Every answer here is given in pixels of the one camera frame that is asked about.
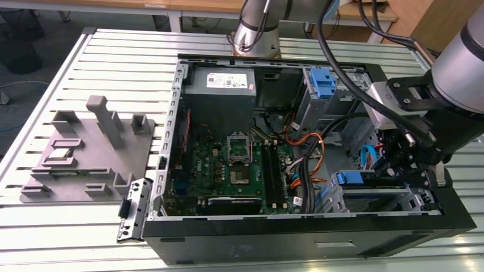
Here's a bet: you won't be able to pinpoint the hard disk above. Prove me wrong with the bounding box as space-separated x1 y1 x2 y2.
334 169 412 190

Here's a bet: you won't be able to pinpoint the grey metal disk bay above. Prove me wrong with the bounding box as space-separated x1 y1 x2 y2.
330 169 436 213

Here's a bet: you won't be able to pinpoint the grey metal drive cage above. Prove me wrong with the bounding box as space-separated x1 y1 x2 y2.
296 66 385 142

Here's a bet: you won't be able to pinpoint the blue drive latch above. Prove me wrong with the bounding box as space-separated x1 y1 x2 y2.
309 67 337 99

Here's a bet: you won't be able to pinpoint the black RAM slot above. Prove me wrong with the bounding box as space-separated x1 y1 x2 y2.
272 140 289 207
261 140 277 207

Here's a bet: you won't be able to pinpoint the brown wooden cabinet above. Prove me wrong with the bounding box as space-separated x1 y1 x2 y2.
409 0 484 54

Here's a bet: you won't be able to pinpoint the CPU socket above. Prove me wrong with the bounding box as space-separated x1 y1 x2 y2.
229 166 253 184

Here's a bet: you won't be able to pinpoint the metal socket cover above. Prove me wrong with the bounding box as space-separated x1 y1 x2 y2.
225 132 253 167

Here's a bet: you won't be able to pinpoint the wooden desk white legs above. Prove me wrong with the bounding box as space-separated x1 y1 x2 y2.
301 0 400 43

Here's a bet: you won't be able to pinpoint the black open PC case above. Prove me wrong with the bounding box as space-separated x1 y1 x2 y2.
140 52 477 266

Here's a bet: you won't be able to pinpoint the black graphics card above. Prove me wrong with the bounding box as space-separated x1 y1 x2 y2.
196 195 262 215

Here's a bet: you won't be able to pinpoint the power supply unit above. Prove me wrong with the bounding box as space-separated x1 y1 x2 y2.
180 66 258 134

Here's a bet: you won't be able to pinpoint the green motherboard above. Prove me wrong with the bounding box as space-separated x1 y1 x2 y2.
168 135 302 215

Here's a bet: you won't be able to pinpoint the grey hinged card latch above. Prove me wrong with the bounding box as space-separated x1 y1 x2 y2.
116 177 154 244

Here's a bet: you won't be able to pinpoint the grey parts rack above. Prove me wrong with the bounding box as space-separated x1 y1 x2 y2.
17 95 158 203

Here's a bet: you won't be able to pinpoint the green RAM stick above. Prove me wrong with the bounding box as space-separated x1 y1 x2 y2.
48 168 82 176

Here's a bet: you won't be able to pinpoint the silver CPU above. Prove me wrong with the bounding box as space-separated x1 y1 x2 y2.
46 147 73 160

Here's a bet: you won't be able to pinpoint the black bin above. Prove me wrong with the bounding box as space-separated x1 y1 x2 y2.
0 8 42 75

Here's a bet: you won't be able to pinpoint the blue flat data wire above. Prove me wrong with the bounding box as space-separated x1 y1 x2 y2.
358 144 381 172

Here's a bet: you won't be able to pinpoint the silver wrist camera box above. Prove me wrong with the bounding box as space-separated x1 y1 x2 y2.
362 81 409 130

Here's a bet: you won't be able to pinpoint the orange power wires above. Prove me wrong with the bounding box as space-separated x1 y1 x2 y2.
284 131 328 185

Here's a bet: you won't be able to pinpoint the thick black cable bundle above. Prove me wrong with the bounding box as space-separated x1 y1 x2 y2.
301 110 378 213

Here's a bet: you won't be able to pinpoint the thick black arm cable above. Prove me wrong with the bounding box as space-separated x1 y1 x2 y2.
357 0 441 57
316 0 440 150

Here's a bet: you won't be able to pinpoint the thin red wire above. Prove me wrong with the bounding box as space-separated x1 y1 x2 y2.
173 109 192 172

